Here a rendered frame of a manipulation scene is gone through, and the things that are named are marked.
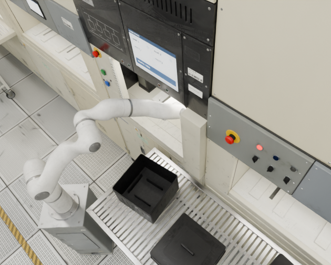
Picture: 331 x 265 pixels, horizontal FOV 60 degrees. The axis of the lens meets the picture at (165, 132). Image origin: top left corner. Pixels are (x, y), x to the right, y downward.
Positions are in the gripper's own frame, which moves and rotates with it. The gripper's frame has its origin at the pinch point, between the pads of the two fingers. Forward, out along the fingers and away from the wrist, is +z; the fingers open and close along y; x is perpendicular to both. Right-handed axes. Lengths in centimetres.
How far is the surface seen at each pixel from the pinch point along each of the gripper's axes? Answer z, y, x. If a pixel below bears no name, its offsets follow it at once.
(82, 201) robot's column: -90, -15, -46
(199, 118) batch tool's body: -28.5, 25.9, 17.7
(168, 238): -67, 41, -36
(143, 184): -55, 4, -46
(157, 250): -75, 42, -36
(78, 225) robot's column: -100, -4, -46
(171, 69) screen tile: -28.6, 8.9, 36.5
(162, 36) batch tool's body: -29, 6, 51
